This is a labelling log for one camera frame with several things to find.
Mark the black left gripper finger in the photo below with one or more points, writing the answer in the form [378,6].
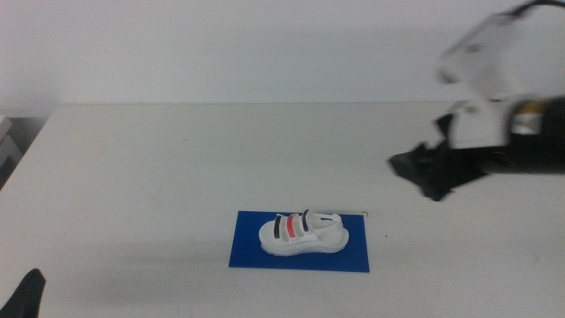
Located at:
[26,296]

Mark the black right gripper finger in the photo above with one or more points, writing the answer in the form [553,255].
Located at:
[408,162]

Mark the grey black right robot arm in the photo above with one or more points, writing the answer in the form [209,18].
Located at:
[540,154]

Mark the blue rectangular mat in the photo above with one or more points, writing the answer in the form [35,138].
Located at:
[247,260]

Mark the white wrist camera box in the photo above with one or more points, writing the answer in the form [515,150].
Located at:
[481,128]

